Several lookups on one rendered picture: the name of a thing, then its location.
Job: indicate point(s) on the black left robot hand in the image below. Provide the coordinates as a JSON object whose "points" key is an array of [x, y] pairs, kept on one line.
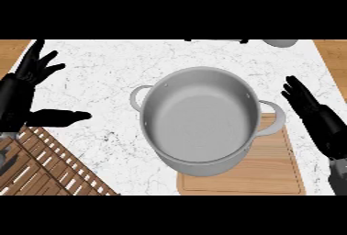
{"points": [[19, 91]]}

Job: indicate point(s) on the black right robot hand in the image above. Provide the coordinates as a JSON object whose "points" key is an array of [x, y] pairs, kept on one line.
{"points": [[320, 121]]}

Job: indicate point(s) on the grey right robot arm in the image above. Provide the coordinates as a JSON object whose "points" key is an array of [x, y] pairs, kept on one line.
{"points": [[339, 177]]}

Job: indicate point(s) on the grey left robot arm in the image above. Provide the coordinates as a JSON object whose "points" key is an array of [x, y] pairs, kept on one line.
{"points": [[5, 150]]}

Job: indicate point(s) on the pale wooden cutting board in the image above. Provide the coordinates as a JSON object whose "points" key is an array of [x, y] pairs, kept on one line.
{"points": [[267, 171]]}

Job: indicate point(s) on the grey metal pot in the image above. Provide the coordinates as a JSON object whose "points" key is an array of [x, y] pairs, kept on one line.
{"points": [[203, 120]]}

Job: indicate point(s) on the brown slatted wooden mat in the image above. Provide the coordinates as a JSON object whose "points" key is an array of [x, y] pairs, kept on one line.
{"points": [[45, 165]]}

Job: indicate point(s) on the grey round object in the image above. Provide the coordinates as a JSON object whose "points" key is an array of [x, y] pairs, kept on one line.
{"points": [[281, 42]]}

